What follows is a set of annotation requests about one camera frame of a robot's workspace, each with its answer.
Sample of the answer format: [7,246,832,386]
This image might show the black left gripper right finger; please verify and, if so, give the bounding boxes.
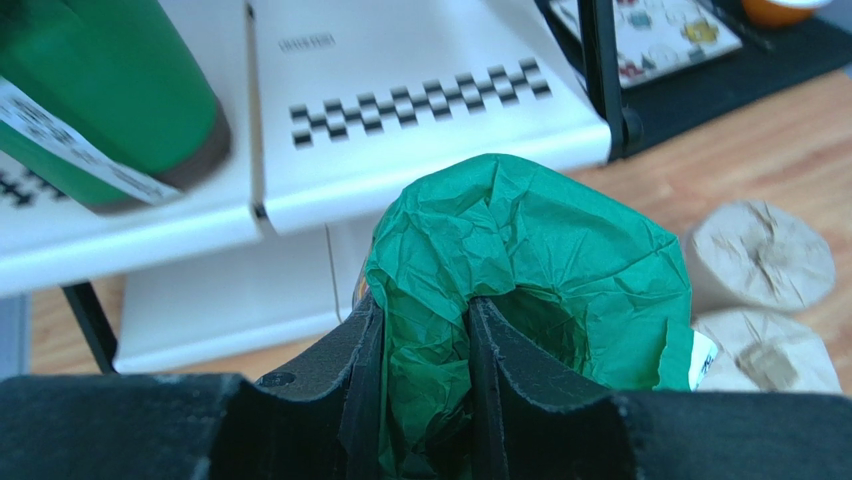
[467,298,851,479]

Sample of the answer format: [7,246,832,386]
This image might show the orange white bowl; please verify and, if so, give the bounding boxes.
[741,0,832,29]

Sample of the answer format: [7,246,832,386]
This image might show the black handled knife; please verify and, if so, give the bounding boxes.
[709,0,775,53]

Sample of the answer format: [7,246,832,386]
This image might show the green roll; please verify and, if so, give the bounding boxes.
[1,1,232,215]
[364,154,695,479]

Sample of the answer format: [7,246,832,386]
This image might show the green roll front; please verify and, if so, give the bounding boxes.
[364,154,695,479]

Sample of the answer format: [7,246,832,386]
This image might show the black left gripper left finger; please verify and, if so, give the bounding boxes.
[1,297,383,479]

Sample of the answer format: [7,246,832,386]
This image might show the black placemat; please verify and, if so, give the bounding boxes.
[536,1,851,160]

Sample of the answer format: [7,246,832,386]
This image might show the cream three-tier shelf rack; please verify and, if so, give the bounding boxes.
[1,1,622,373]

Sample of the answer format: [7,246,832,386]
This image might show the brown wrapped roll rear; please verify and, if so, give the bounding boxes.
[680,200,836,316]

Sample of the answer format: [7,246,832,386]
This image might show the brown wrapped roll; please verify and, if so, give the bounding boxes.
[680,200,836,316]
[692,308,843,394]

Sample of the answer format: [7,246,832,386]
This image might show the floral square plate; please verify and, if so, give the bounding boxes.
[549,0,744,90]

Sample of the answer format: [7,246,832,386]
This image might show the brown wrapped roll front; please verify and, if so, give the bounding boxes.
[692,308,843,394]

